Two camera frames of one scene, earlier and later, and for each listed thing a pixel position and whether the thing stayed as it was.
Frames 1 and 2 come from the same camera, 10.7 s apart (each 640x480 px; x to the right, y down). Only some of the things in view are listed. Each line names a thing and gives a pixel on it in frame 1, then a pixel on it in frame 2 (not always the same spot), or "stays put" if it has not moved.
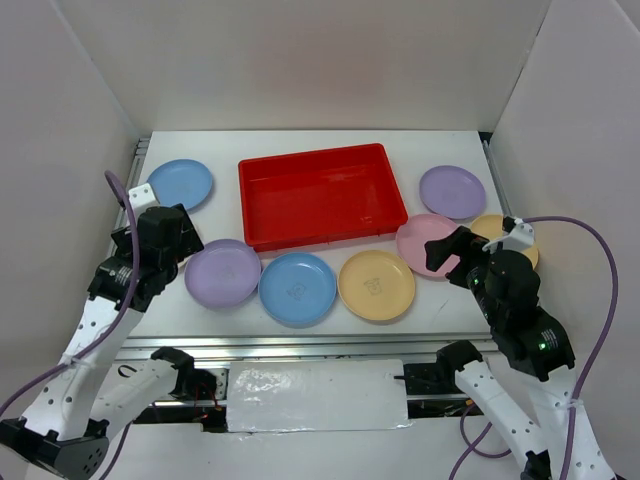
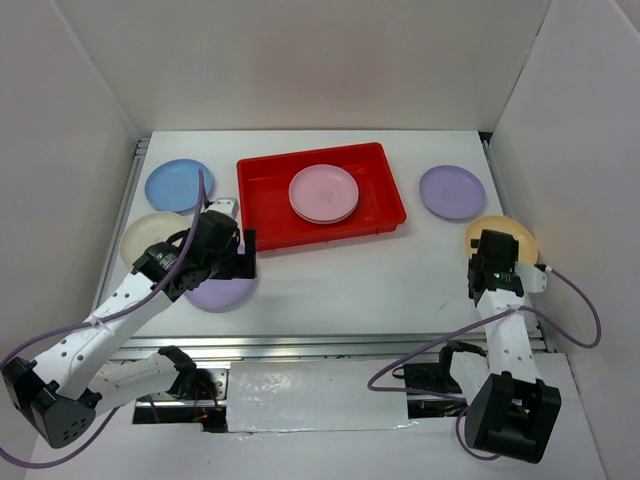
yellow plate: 491,225 stays put
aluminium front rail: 305,346 stays put
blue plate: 184,181 stays put
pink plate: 412,234 → 323,194
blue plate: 297,288 → 324,209
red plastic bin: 319,196 stays put
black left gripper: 189,241 → 241,265
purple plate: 452,192 stays put
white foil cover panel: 316,395 stays put
